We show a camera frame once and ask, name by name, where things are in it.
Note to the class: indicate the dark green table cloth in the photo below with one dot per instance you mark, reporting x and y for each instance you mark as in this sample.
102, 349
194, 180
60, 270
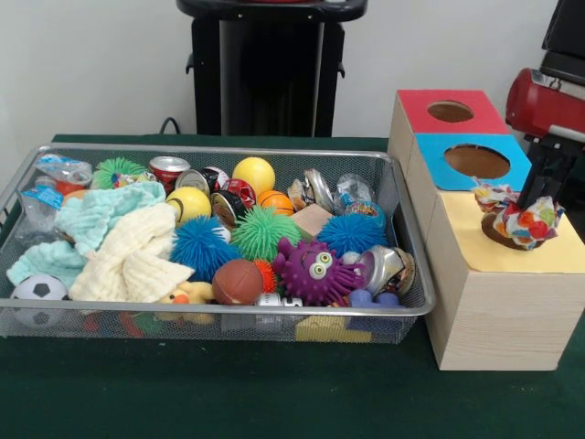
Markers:
274, 393

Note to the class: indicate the purple spiky monster toy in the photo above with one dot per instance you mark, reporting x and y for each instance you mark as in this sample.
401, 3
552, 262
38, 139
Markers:
306, 274

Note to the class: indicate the black and white soccer ball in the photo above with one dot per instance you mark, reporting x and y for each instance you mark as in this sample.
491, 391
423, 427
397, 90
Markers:
39, 288

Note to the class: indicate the brown toy football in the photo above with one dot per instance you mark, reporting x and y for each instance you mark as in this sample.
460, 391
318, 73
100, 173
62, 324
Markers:
237, 281

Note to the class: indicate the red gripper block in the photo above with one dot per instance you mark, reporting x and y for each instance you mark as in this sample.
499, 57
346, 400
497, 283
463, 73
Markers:
539, 107

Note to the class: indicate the plain yellow ball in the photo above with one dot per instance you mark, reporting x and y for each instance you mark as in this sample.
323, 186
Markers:
253, 174

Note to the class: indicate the blue spiky rubber ball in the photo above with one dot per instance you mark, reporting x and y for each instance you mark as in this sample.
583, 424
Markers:
203, 247
352, 233

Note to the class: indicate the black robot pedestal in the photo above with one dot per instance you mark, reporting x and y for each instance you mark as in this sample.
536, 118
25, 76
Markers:
265, 82

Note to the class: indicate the wooden box with three holes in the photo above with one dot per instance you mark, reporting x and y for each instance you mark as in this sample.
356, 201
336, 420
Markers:
503, 320

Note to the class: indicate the cream waffle cloth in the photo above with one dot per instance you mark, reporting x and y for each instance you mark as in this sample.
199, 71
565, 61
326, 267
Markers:
132, 256

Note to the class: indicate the yellow smiley ball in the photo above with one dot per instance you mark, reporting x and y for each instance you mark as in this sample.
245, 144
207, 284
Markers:
192, 201

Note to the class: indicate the colourful patterned cloth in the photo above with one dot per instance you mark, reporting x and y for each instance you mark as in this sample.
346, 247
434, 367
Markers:
530, 226

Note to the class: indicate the mint green cloth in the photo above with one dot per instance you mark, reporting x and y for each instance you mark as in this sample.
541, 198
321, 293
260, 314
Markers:
100, 208

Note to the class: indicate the green spiky rubber ball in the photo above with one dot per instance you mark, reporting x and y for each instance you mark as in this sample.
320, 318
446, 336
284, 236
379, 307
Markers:
262, 233

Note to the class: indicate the shallow mesh bin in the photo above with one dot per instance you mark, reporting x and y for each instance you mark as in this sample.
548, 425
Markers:
228, 327

